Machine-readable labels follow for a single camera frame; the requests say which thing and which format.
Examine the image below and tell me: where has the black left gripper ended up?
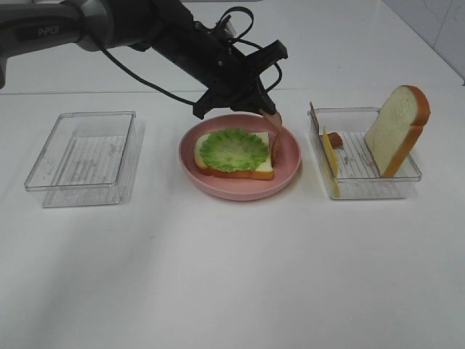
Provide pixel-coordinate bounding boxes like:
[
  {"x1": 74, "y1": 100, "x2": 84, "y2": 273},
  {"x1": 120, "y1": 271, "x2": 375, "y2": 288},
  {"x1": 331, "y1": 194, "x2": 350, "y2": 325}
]
[{"x1": 149, "y1": 1, "x2": 288, "y2": 119}]

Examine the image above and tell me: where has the bacon strip from container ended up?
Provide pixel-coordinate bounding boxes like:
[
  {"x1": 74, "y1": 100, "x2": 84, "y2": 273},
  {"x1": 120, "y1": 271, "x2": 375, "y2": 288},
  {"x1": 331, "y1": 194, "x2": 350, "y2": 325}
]
[
  {"x1": 310, "y1": 102, "x2": 344, "y2": 149},
  {"x1": 261, "y1": 110, "x2": 283, "y2": 166}
]

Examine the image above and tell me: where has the green lettuce leaf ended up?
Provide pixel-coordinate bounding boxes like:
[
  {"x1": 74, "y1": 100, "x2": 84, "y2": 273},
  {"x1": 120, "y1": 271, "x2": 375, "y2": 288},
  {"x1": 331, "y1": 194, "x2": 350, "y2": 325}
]
[{"x1": 199, "y1": 128, "x2": 270, "y2": 172}]

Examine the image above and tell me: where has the bread slice from container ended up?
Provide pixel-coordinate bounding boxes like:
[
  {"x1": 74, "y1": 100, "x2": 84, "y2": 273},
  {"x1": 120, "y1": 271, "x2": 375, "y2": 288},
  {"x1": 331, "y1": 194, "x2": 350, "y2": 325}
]
[{"x1": 193, "y1": 129, "x2": 274, "y2": 180}]

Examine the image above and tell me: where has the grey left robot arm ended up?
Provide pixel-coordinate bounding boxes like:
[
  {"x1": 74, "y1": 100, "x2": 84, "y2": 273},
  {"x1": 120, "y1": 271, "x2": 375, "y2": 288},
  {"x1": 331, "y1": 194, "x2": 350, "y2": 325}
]
[{"x1": 1, "y1": 1, "x2": 288, "y2": 119}]

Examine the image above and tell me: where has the pink round plate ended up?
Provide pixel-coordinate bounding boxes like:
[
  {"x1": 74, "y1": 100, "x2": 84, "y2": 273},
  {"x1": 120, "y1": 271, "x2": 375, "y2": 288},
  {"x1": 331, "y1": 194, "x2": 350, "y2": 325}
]
[{"x1": 179, "y1": 114, "x2": 302, "y2": 201}]

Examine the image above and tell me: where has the yellow cheese slice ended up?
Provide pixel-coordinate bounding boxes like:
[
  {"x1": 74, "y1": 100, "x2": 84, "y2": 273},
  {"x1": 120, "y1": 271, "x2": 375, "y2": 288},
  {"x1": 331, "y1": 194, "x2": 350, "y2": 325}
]
[{"x1": 322, "y1": 127, "x2": 340, "y2": 198}]

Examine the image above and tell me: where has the clear plastic right container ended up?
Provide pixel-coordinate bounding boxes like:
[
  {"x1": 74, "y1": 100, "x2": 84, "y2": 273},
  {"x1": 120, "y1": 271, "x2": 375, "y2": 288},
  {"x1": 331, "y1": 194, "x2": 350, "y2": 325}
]
[{"x1": 307, "y1": 107, "x2": 422, "y2": 200}]

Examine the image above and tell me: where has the clear plastic container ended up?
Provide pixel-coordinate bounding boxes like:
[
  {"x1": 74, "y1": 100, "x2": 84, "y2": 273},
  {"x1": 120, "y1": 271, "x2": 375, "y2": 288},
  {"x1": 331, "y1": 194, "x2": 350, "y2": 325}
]
[
  {"x1": 24, "y1": 111, "x2": 145, "y2": 208},
  {"x1": 307, "y1": 107, "x2": 422, "y2": 200}
]

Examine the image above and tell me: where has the clear plastic left container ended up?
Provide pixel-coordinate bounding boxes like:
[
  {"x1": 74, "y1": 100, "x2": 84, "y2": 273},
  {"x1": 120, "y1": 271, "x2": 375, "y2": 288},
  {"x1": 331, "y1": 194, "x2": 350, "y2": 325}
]
[{"x1": 24, "y1": 111, "x2": 145, "y2": 208}]

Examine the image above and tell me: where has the bread slice in right container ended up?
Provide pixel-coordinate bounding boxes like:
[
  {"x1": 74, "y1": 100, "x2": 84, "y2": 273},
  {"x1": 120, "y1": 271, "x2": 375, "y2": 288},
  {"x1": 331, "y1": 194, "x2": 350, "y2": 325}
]
[{"x1": 365, "y1": 85, "x2": 431, "y2": 177}]

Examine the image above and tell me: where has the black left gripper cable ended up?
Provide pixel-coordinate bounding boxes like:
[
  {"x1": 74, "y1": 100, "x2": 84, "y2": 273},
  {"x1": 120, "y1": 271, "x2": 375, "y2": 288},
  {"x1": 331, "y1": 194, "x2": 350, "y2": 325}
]
[{"x1": 97, "y1": 6, "x2": 283, "y2": 106}]

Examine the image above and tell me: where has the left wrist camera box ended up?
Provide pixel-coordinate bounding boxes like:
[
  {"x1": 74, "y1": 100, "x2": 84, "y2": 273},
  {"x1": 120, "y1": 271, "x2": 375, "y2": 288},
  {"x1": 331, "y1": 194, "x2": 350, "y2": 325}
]
[{"x1": 221, "y1": 16, "x2": 236, "y2": 37}]

